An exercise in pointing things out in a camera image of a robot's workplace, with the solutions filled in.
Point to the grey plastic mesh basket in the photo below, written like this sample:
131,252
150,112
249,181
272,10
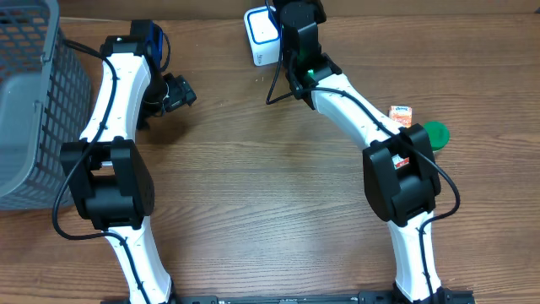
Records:
45,99

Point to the red snack bar packet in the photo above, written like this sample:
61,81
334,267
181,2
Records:
399,161

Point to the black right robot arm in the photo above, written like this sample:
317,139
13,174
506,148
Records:
401,178

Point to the white barcode scanner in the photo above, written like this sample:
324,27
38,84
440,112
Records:
262,35

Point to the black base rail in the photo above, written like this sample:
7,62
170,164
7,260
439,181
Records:
291,300

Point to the orange small carton box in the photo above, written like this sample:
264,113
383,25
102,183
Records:
401,114

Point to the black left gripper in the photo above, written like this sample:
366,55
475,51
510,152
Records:
180,94

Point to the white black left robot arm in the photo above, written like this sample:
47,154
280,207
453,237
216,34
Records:
110,184

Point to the green lid white jar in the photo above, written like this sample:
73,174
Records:
439,135

